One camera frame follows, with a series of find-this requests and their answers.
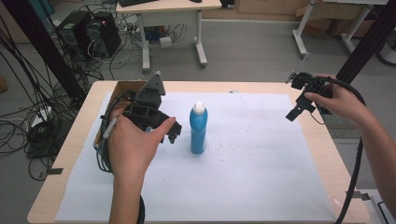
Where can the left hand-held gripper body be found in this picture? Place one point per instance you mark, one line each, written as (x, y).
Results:
(146, 113)

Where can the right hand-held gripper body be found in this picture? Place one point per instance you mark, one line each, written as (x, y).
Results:
(308, 84)

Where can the blue bottle with white cap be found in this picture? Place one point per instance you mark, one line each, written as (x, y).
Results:
(198, 130)

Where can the person's left hand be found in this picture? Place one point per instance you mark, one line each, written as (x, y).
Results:
(134, 146)

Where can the person's right hand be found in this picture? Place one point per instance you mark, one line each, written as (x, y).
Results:
(341, 102)

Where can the white-framed desk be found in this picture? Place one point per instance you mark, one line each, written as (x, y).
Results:
(311, 28)

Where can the white power adapter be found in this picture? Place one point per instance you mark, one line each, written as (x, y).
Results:
(165, 42)

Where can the white table mat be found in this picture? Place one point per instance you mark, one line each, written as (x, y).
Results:
(236, 174)

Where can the black computer tower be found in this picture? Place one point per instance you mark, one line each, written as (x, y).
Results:
(73, 31)
(104, 35)

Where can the white power strip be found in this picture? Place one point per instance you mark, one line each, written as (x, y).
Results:
(40, 115)

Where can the wooden desk with white legs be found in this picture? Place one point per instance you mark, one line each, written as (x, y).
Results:
(174, 6)

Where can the black keyboard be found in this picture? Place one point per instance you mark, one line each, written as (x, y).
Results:
(137, 2)

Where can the black metal frame post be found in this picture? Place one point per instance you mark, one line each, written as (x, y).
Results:
(46, 49)
(365, 46)

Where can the grey metal table bracket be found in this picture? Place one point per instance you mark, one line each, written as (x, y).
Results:
(358, 195)
(54, 170)

